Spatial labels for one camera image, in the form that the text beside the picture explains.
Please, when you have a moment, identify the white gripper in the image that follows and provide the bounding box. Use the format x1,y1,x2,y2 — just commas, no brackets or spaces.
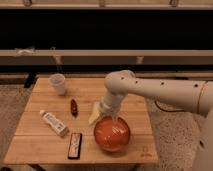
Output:
99,92,125,121

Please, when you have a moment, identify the black cable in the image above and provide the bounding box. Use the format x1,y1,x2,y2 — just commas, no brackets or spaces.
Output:
153,99,178,113

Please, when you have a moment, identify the wooden table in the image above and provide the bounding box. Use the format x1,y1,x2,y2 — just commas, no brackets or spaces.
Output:
4,78,158,164

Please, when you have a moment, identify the white tube bottle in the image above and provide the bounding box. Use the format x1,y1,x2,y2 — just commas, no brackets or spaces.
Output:
40,110,69,137

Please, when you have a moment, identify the red chili pepper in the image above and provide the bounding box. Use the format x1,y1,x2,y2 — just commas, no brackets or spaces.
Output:
70,99,78,117

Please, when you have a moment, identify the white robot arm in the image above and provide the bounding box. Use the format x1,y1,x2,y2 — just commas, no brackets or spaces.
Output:
99,70,213,171

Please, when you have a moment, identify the dark chocolate bar box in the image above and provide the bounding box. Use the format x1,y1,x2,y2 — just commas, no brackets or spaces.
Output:
68,133,82,159

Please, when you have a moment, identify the yellow sponge block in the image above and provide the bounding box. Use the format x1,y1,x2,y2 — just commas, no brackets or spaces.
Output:
88,102,100,125

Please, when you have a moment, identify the orange bowl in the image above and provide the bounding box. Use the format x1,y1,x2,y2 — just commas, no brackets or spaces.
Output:
93,117,131,152

